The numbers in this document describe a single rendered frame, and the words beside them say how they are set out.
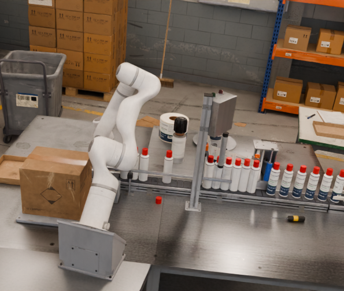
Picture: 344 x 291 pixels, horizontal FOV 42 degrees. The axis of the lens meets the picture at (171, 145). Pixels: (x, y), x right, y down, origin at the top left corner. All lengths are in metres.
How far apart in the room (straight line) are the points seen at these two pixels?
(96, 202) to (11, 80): 2.81
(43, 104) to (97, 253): 2.90
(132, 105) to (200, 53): 4.94
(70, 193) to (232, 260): 0.85
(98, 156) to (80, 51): 4.01
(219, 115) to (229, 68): 4.76
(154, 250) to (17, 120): 2.94
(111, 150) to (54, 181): 0.37
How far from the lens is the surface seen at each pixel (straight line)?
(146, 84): 2.15
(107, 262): 1.98
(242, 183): 2.60
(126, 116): 2.09
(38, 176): 2.26
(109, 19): 5.71
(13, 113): 4.79
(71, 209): 2.31
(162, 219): 2.40
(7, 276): 2.11
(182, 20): 6.95
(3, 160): 2.94
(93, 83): 5.99
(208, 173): 2.54
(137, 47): 7.23
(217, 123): 2.25
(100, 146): 2.02
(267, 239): 2.40
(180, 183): 2.61
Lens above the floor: 2.25
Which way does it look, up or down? 27 degrees down
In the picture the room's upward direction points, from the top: 6 degrees clockwise
